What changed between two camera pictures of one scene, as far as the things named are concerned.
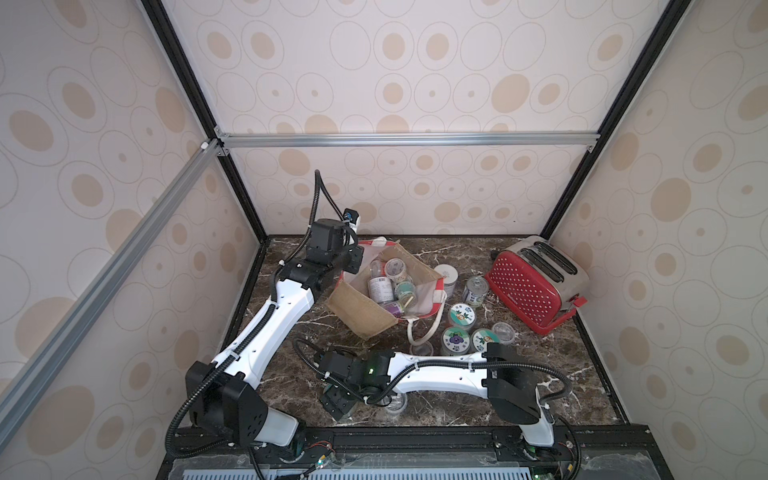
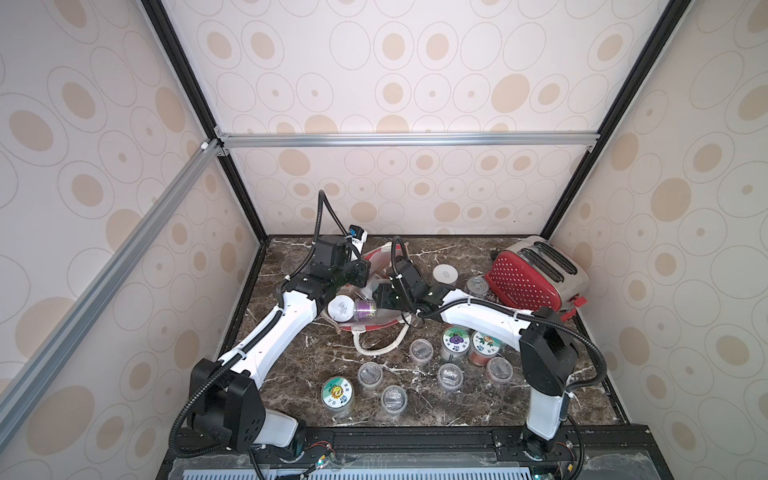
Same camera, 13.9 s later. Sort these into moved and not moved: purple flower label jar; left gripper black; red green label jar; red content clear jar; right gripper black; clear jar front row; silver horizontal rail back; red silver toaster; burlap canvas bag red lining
Moved: right gripper black; left gripper black; burlap canvas bag red lining; clear jar front row
Not moved: silver horizontal rail back; purple flower label jar; red green label jar; red silver toaster; red content clear jar
